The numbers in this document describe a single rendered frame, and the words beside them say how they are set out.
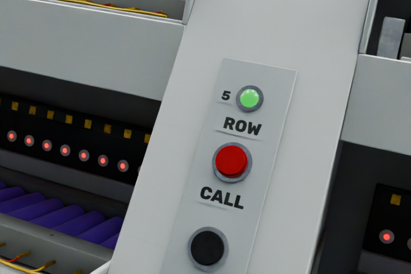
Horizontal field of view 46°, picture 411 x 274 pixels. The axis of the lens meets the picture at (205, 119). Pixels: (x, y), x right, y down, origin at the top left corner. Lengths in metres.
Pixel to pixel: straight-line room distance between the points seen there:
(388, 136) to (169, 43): 0.13
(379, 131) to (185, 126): 0.10
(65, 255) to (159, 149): 0.12
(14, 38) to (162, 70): 0.10
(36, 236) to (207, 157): 0.15
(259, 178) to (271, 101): 0.04
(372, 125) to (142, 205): 0.12
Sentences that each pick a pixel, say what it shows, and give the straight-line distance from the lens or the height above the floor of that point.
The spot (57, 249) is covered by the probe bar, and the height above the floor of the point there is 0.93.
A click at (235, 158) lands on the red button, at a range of 0.24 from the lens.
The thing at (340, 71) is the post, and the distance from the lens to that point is 0.25.
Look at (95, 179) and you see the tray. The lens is 0.45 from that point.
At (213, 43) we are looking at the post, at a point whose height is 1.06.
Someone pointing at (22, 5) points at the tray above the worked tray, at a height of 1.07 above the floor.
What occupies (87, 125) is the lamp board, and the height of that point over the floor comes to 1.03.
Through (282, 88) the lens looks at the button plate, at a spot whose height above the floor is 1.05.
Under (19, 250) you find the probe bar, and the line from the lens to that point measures 0.36.
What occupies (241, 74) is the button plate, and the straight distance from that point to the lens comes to 0.25.
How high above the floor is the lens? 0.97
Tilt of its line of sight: 13 degrees up
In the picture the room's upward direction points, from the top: 17 degrees clockwise
